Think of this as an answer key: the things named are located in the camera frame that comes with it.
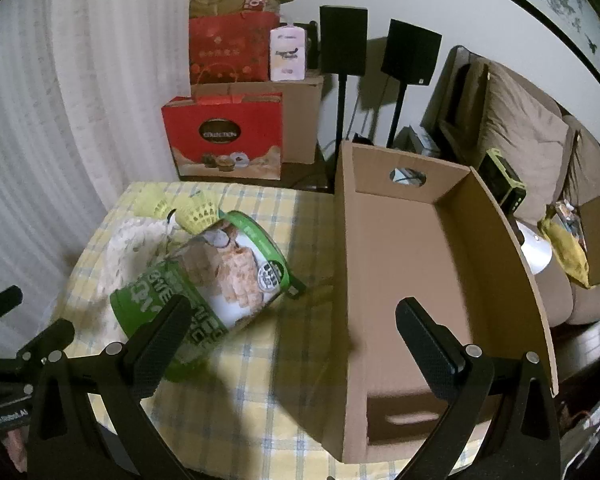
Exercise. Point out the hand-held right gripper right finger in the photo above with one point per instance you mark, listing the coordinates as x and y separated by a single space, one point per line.
427 345

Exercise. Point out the white tissue pack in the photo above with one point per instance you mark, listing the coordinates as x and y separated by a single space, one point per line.
287 55

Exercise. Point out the brown sofa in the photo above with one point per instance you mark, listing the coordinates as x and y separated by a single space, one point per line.
560 290

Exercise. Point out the yellow bag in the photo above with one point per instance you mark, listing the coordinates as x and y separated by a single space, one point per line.
567 255

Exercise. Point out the yellow checked tablecloth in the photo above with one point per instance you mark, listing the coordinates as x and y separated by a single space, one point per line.
290 360

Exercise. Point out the red gift box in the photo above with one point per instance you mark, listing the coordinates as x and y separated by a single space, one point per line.
220 115

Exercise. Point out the yellow-green shuttlecock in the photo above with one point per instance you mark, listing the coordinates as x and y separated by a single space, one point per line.
196 214
150 201

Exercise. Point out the green snack can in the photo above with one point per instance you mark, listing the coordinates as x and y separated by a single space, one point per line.
225 280

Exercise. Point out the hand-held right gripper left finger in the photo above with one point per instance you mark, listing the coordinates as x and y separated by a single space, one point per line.
162 345

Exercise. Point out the white dome device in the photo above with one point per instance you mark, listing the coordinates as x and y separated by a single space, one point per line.
535 250

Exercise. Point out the green black radio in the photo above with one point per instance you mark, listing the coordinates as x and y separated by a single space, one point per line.
502 175

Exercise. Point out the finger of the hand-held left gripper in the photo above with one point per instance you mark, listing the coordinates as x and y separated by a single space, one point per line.
2 302
50 337

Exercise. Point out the large brown sofa cushion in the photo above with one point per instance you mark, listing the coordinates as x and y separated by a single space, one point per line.
522 135

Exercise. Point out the red gift bag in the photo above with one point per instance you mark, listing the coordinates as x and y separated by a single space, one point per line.
225 45

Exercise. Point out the white curtain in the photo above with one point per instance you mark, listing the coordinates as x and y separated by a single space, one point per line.
70 110

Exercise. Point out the closed brown cardboard box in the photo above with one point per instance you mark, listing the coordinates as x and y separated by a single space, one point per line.
300 115

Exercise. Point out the brown cardboard box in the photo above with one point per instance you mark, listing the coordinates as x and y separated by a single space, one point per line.
395 260
300 115

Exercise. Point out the dark wooden low cabinet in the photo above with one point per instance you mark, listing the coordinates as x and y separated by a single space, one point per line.
310 176

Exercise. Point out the grey small box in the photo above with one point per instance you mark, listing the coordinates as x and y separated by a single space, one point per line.
415 140

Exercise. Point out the colourful snack packet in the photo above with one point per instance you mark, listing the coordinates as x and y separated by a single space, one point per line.
567 212

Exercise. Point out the black speaker on stand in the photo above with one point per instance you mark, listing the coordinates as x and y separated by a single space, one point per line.
343 40
410 52

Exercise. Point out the white paper bag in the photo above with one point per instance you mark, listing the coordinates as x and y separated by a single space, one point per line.
587 430

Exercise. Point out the white printed cloth pouch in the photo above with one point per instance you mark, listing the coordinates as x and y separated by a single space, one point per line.
130 255

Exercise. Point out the flat cardboard piece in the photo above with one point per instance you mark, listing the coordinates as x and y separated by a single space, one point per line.
597 240

